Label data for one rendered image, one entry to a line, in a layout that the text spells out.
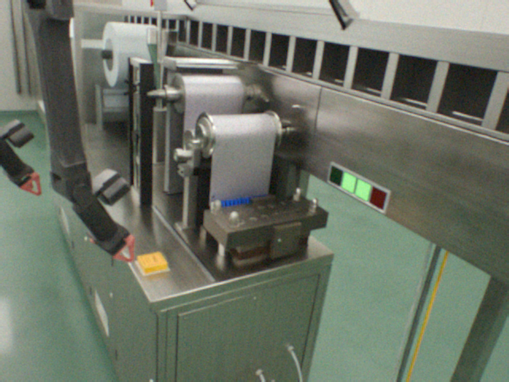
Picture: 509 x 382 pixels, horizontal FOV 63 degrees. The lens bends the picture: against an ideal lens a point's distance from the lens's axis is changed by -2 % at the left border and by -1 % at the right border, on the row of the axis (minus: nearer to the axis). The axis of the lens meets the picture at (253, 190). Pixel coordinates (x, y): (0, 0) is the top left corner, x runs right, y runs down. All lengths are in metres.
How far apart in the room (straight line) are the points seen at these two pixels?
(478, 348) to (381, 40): 0.90
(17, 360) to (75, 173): 1.63
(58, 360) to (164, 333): 1.17
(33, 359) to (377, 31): 2.08
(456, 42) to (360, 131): 0.36
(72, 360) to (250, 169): 1.38
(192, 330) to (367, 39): 0.98
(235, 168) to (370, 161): 0.45
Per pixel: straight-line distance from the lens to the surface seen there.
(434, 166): 1.13
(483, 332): 1.37
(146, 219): 1.59
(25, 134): 1.41
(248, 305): 1.38
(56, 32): 0.85
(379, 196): 1.24
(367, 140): 1.27
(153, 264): 1.29
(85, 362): 2.34
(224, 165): 1.39
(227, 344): 1.44
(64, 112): 0.88
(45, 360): 2.39
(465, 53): 1.10
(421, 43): 1.17
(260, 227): 1.31
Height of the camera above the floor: 1.63
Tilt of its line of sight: 23 degrees down
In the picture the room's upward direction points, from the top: 6 degrees clockwise
